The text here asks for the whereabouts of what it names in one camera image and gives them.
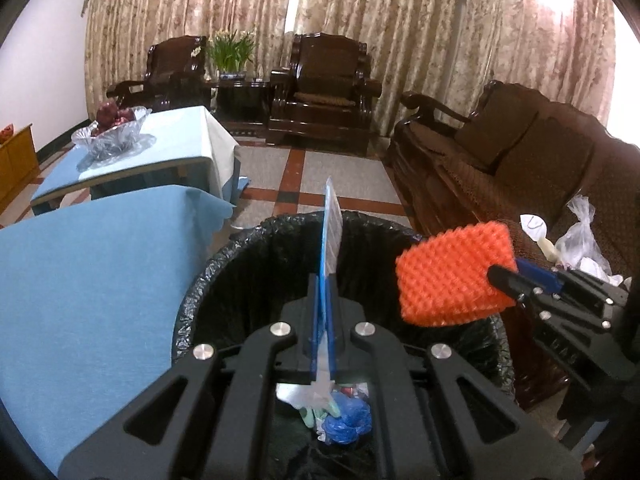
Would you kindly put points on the blue white packet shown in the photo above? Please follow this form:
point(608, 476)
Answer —
point(331, 230)

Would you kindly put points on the dark wooden side table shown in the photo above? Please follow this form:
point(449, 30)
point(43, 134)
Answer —
point(242, 102)

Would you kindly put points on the clear plastic bag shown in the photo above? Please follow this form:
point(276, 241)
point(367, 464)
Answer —
point(580, 245)

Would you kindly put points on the pale blue white-edged tablecloth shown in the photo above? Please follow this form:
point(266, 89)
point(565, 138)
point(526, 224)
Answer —
point(165, 145)

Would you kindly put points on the blue crumpled plastic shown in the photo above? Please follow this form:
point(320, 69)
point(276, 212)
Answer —
point(347, 417)

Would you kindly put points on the red apple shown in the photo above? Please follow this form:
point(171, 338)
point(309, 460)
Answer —
point(126, 115)
point(106, 113)

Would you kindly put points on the dark wooden brown sofa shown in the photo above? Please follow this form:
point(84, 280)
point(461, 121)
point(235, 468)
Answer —
point(500, 180)

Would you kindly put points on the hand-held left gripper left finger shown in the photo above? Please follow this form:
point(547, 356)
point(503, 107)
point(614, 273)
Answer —
point(314, 332)

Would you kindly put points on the red decorative item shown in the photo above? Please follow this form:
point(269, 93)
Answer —
point(5, 131)

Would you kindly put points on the beige floral curtain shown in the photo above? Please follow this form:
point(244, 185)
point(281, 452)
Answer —
point(400, 20)

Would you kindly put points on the brown armchair seat cushion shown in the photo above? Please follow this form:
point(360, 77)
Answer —
point(325, 98)

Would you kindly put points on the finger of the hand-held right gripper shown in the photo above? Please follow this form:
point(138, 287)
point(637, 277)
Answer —
point(505, 280)
point(540, 275)

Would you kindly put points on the orange foam net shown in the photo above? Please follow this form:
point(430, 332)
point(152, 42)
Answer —
point(450, 275)

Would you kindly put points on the glass fruit bowl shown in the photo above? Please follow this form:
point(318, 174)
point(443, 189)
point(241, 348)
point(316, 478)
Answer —
point(112, 140)

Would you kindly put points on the black-lined trash bin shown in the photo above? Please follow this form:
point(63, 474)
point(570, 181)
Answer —
point(260, 280)

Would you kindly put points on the green white wrapper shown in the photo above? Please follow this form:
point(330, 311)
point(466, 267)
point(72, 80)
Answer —
point(314, 416)

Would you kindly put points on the green potted plant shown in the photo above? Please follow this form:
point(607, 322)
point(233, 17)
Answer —
point(231, 52)

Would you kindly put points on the dark wooden armchair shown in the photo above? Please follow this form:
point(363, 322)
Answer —
point(325, 75)
point(170, 70)

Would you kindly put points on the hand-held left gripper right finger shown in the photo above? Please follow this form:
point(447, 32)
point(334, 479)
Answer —
point(334, 332)

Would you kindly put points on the yellow wooden television cabinet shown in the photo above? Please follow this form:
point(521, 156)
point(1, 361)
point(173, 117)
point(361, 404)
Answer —
point(15, 165)

